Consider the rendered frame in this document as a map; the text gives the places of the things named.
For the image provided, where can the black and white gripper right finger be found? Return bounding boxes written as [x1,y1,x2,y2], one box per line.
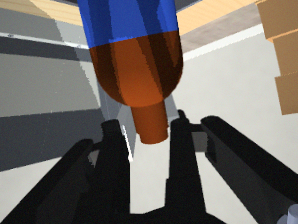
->
[163,93,298,224]

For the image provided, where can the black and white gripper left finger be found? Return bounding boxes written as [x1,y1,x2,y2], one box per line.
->
[0,104,137,224]

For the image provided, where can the brown bottle with blue label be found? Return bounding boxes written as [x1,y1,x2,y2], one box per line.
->
[77,0,184,144]

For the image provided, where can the dark grey square tray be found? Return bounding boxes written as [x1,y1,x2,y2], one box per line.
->
[51,0,203,13]

